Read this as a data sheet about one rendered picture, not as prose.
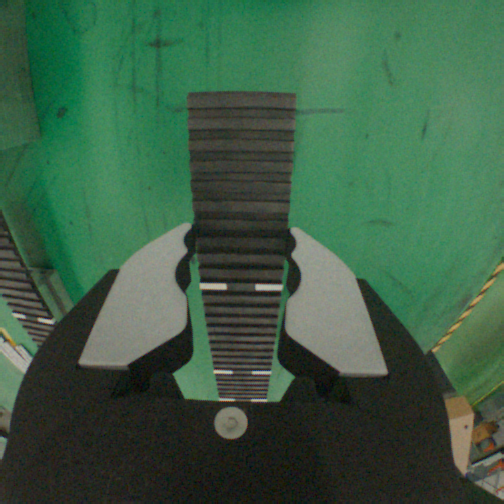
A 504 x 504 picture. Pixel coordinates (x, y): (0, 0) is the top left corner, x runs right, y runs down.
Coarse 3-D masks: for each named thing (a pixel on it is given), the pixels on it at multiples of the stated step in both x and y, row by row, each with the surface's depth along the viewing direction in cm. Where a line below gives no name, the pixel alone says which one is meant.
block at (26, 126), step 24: (0, 0) 6; (24, 0) 7; (0, 24) 7; (24, 24) 8; (0, 48) 7; (24, 48) 9; (0, 72) 8; (24, 72) 9; (0, 96) 8; (24, 96) 10; (0, 120) 9; (24, 120) 10; (0, 144) 9
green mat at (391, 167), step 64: (64, 0) 8; (128, 0) 9; (192, 0) 9; (256, 0) 9; (320, 0) 9; (384, 0) 9; (448, 0) 8; (64, 64) 10; (128, 64) 10; (192, 64) 11; (256, 64) 11; (320, 64) 11; (384, 64) 10; (448, 64) 10; (64, 128) 12; (128, 128) 12; (320, 128) 12; (384, 128) 12; (448, 128) 12; (0, 192) 14; (64, 192) 14; (128, 192) 14; (320, 192) 15; (384, 192) 14; (448, 192) 14; (64, 256) 17; (128, 256) 17; (384, 256) 17; (448, 256) 17; (0, 320) 23; (192, 320) 21; (448, 320) 22; (0, 384) 36; (192, 384) 28
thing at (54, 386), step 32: (96, 288) 7; (64, 320) 6; (64, 352) 5; (32, 384) 4; (64, 384) 4; (96, 384) 4; (128, 384) 5; (32, 416) 3; (64, 416) 4; (32, 448) 3; (0, 480) 2
